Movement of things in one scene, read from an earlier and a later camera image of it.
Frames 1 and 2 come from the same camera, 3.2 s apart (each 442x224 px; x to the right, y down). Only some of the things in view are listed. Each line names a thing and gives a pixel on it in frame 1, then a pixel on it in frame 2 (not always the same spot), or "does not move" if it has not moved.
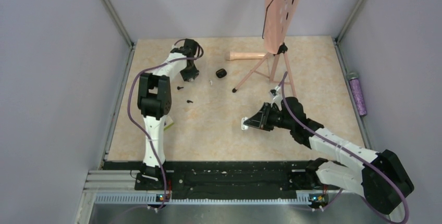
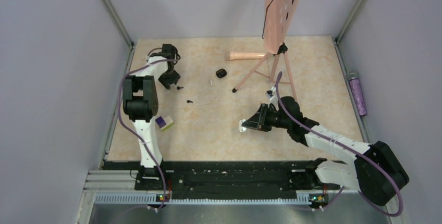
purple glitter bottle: x=357 y=92 does not move
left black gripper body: x=189 y=72 -> x=169 y=77
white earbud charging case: x=244 y=127 does not move
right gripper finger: x=261 y=120 does not move
